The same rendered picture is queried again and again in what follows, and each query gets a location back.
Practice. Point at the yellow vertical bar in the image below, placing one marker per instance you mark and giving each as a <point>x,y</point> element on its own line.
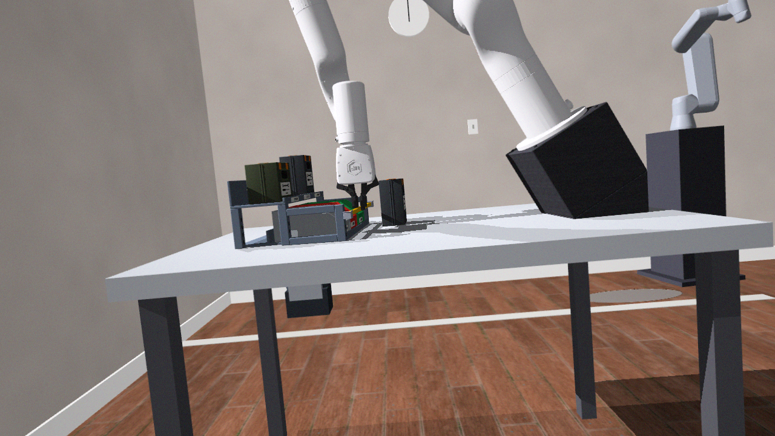
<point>356,210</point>

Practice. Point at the green open bin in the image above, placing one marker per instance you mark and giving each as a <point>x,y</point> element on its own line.
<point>348,204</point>

